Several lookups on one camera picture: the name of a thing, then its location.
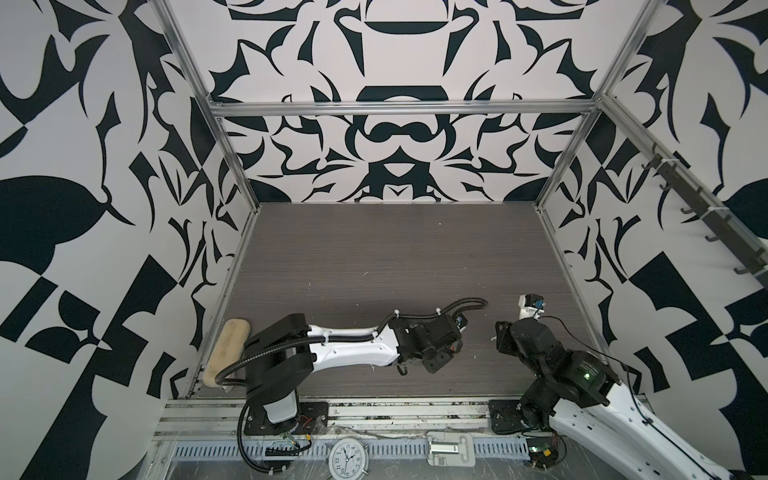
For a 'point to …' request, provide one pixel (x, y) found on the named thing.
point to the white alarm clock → (347, 459)
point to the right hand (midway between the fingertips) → (499, 326)
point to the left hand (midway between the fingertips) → (445, 342)
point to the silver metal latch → (450, 449)
